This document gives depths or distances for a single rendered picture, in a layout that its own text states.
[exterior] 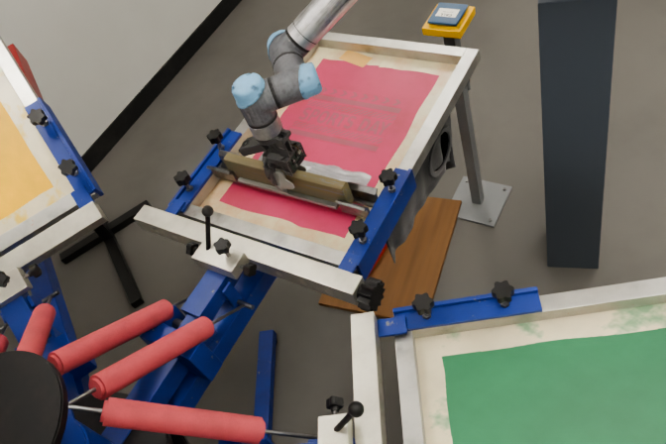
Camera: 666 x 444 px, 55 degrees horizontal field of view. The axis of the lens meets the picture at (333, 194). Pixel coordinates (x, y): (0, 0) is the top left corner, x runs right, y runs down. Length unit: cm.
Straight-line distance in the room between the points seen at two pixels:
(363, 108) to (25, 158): 94
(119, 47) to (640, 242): 280
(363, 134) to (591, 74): 63
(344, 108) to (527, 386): 96
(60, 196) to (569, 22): 138
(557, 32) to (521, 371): 86
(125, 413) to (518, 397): 73
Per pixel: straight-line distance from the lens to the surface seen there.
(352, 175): 170
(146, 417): 126
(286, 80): 144
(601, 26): 176
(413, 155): 166
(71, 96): 368
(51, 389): 123
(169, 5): 408
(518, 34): 357
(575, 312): 140
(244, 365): 265
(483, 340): 139
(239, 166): 173
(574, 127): 199
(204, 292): 153
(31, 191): 186
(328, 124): 187
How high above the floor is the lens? 220
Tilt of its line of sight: 47 degrees down
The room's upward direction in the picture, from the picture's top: 23 degrees counter-clockwise
